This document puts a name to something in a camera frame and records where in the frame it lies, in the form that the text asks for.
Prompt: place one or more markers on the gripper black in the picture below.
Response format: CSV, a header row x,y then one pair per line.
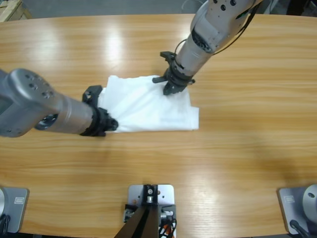
x,y
101,121
178,77

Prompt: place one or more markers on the white T-shirt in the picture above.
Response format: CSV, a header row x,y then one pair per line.
x,y
148,106

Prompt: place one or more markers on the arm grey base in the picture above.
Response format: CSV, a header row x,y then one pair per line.
x,y
15,208
297,205

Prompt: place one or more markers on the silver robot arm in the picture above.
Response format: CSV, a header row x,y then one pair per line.
x,y
49,109
213,37

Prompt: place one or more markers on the grey metal stand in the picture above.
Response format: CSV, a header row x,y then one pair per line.
x,y
268,7

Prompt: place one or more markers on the wooden crate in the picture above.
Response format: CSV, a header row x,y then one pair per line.
x,y
12,10

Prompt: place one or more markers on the wrist black camera bracket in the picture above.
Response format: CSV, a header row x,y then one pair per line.
x,y
92,94
168,57

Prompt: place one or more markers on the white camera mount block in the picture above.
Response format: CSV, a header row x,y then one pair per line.
x,y
166,196

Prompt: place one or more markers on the dark camera post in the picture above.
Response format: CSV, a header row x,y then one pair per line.
x,y
146,223

